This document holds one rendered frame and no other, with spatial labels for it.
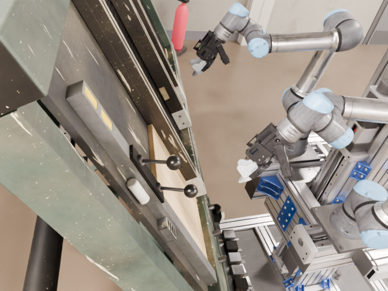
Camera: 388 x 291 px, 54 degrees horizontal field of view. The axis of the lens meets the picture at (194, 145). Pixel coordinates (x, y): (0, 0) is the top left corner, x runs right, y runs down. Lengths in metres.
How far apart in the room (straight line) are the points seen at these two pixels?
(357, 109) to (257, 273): 1.43
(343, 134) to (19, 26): 0.89
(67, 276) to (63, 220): 1.81
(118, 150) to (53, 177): 0.32
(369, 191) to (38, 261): 1.33
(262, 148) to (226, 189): 1.99
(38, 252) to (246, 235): 1.34
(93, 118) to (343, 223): 1.12
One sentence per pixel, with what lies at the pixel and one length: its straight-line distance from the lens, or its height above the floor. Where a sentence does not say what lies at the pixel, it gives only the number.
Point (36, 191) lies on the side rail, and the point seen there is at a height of 1.69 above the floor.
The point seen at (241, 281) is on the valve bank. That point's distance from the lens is 1.73.
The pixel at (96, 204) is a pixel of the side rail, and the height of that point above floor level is 1.66.
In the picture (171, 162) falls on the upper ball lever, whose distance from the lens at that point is 0.93.
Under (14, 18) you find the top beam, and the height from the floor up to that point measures 1.96.
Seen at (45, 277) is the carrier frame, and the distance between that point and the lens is 1.72.
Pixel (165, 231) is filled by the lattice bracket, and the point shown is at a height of 1.28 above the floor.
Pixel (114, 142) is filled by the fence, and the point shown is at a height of 1.58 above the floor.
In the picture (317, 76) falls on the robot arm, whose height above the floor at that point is 1.39.
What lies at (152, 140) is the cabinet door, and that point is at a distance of 1.37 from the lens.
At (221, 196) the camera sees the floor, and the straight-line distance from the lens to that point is 3.05.
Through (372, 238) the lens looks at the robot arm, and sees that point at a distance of 1.49.
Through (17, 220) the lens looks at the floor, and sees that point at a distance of 2.82.
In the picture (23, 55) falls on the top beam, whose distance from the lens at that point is 0.55.
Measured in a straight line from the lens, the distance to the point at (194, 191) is 1.02.
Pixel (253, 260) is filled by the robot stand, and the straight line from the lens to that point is 2.50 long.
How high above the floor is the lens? 2.20
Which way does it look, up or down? 40 degrees down
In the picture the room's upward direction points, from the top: 13 degrees clockwise
